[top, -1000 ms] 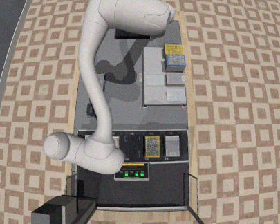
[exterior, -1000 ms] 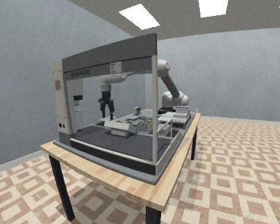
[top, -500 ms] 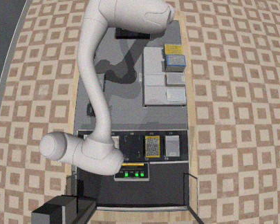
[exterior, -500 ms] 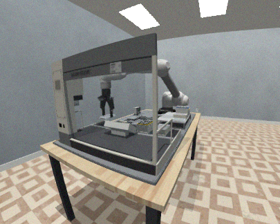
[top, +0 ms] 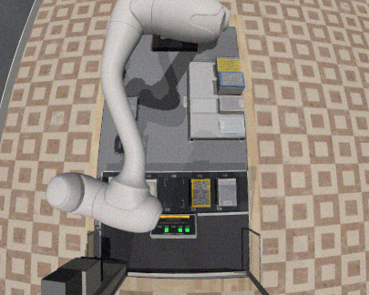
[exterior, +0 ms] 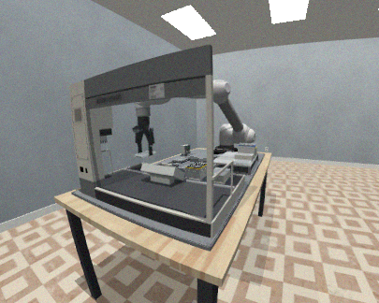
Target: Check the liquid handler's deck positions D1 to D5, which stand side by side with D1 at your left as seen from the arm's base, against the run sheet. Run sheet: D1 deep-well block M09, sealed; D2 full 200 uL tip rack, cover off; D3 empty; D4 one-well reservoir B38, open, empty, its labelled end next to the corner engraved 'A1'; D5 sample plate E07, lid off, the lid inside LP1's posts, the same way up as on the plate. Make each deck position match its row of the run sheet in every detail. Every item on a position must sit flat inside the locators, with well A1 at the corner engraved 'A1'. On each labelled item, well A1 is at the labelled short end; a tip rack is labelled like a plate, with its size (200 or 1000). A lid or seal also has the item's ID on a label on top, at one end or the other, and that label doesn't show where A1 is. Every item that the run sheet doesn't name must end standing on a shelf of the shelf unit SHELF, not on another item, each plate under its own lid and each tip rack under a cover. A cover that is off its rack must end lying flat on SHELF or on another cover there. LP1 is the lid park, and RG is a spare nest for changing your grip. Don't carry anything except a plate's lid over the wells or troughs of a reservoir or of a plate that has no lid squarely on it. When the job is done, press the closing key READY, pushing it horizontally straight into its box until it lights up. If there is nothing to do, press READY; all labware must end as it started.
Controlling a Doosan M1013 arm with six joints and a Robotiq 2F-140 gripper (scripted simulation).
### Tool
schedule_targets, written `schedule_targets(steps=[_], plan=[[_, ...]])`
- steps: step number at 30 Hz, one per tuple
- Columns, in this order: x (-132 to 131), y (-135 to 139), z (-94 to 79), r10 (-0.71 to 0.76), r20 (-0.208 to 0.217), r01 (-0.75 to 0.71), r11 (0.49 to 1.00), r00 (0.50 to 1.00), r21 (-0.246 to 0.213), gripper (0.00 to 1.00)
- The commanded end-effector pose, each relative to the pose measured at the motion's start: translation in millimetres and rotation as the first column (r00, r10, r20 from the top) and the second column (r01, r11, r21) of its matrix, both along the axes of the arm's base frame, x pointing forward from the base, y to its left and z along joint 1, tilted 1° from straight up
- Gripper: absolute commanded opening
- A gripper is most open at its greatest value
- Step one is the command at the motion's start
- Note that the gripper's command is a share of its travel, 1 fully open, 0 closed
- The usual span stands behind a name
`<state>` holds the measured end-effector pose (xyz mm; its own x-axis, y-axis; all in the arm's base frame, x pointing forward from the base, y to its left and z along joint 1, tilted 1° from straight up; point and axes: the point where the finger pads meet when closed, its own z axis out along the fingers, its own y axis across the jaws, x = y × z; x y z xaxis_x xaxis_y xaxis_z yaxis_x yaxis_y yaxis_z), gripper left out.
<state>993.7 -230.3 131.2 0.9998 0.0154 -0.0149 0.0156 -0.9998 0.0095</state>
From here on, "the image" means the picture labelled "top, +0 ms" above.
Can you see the cream one-well reservoir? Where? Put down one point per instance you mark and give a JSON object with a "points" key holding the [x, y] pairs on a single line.
{"points": [[153, 183]]}

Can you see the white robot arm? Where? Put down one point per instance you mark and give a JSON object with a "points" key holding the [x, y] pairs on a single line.
{"points": [[125, 203]]}

